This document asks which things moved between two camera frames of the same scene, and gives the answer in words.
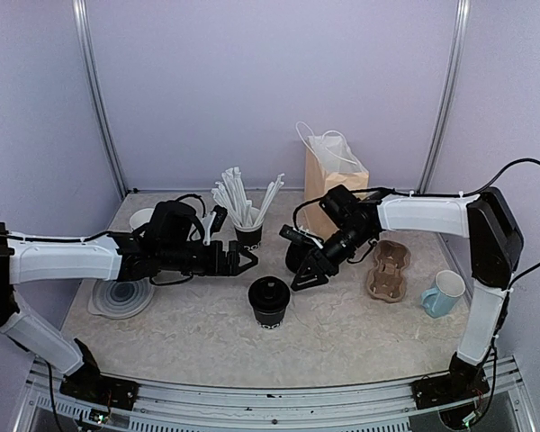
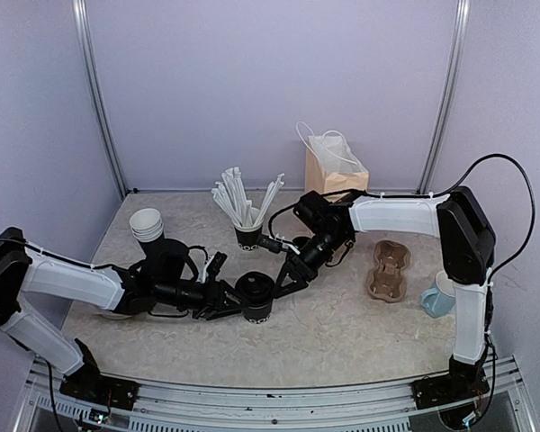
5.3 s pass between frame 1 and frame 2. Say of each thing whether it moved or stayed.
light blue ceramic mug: stayed
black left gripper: moved
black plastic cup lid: moved
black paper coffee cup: moved
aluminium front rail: stayed
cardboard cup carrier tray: stayed
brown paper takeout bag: stayed
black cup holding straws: stayed
